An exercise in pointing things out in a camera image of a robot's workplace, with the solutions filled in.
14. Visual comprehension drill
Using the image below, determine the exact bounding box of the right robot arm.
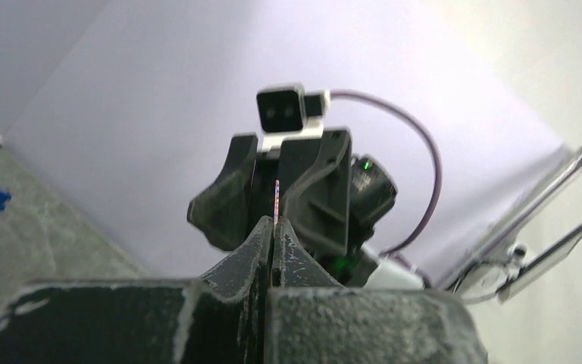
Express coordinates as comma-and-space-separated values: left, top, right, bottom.
187, 129, 429, 290

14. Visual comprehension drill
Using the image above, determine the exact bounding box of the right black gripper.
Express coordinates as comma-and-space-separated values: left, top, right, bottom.
187, 128, 352, 256

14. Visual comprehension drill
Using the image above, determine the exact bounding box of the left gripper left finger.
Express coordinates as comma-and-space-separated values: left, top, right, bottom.
0, 217, 274, 363

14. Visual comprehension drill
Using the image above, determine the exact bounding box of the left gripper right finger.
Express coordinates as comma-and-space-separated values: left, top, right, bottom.
265, 218, 488, 363

